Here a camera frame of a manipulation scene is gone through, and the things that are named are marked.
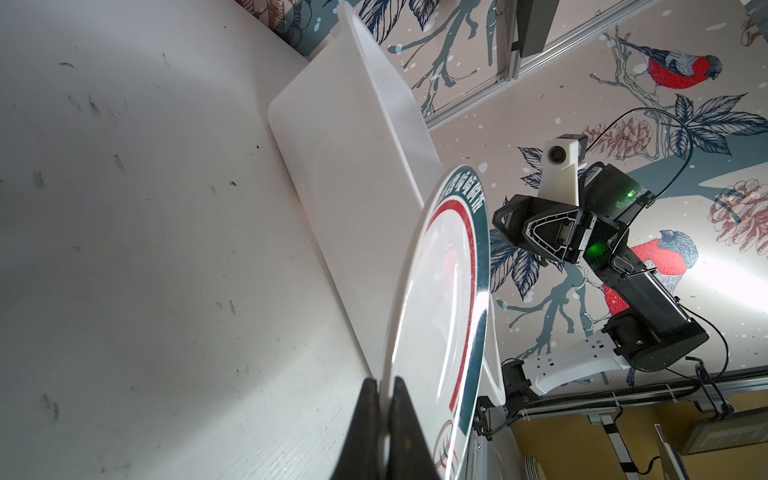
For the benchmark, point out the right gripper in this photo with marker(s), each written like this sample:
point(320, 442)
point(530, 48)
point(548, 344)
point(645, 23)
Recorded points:
point(554, 231)

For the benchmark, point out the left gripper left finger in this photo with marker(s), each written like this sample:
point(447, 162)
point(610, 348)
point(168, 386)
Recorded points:
point(360, 457)

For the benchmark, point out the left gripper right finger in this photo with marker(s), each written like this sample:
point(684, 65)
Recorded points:
point(409, 457)

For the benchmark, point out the white plate green red rim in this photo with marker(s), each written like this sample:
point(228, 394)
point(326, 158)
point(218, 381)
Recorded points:
point(440, 316)

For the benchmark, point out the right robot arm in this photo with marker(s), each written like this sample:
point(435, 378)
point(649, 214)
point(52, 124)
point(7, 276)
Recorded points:
point(652, 333)

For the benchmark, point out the white plastic bin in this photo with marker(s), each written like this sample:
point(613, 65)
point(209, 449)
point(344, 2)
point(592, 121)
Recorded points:
point(364, 165)

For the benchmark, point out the grey box under table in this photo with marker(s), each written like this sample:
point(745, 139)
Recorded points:
point(739, 429)

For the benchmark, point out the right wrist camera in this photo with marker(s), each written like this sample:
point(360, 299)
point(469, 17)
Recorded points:
point(561, 160)

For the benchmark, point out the black wall basket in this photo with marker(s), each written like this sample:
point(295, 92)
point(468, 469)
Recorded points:
point(534, 21)

